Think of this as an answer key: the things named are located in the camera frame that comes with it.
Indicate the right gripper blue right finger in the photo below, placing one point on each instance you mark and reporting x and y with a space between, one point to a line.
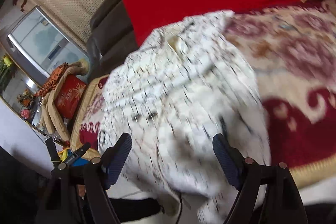
266 194

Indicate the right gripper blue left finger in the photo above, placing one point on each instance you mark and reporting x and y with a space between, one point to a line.
77 194

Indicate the white black-patterned coat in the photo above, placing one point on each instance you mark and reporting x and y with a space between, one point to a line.
172 96

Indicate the beige quilted jacket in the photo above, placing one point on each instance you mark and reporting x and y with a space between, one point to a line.
51 118

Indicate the red gift box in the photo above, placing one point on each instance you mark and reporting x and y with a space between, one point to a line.
69 96

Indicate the orange black patterned cloth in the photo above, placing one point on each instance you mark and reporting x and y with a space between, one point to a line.
52 81

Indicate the wooden display cabinet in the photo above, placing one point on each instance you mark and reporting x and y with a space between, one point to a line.
18 93

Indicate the dark brown leather sofa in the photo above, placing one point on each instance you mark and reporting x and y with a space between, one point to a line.
113 38

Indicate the floral red beige sofa blanket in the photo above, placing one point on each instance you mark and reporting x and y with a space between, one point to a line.
292 53

